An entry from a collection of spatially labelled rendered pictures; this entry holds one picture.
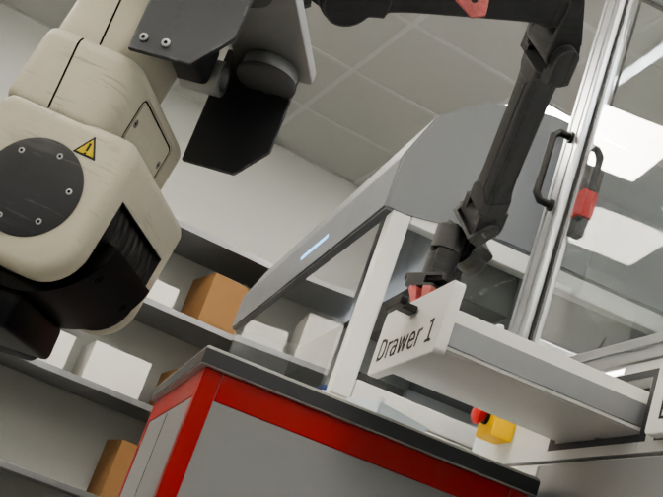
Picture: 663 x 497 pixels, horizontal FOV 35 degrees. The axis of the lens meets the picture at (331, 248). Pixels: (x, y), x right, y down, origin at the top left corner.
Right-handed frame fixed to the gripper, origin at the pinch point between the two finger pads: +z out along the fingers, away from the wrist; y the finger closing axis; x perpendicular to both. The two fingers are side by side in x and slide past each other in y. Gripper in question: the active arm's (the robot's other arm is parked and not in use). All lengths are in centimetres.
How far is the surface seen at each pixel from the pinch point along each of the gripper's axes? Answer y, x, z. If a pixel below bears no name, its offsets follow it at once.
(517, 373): -37.7, 14.7, 12.1
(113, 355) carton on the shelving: 325, -117, -23
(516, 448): -10.8, -21.1, 14.1
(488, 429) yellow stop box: -5.5, -18.6, 12.1
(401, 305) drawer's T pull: -21.1, 24.7, 6.5
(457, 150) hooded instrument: 43, -33, -60
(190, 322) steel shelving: 307, -139, -51
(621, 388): -44.4, 0.1, 8.1
